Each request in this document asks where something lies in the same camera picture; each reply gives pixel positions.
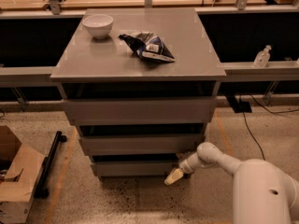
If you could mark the black metal bar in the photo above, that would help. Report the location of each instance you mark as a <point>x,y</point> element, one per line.
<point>41,191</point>

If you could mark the grey bottom drawer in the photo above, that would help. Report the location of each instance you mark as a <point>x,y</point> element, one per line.
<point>132,168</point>

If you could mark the grey top drawer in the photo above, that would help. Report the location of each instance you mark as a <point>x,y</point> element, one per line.
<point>140,111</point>

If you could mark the grey drawer cabinet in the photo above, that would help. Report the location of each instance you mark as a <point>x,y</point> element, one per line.
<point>105,69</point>

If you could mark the grey drawer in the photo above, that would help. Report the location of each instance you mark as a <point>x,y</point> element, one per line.
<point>139,144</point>
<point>132,168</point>
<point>140,111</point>

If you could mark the white ceramic bowl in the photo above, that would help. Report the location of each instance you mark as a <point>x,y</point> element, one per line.
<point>98,26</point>

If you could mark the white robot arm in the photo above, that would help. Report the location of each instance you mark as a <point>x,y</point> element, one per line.
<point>262,193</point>

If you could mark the grey middle drawer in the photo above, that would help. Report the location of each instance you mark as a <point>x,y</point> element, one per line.
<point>139,144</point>

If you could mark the cardboard box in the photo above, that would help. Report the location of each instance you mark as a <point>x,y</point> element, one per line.
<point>21,167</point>

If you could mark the black power adapter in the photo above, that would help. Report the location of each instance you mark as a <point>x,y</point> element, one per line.
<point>238,105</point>

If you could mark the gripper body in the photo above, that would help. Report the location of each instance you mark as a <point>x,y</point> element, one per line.
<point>186,166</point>

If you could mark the clear sanitizer bottle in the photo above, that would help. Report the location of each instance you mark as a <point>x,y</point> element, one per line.
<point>263,57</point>

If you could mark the blue chip bag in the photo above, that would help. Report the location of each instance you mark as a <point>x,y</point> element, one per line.
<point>148,46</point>

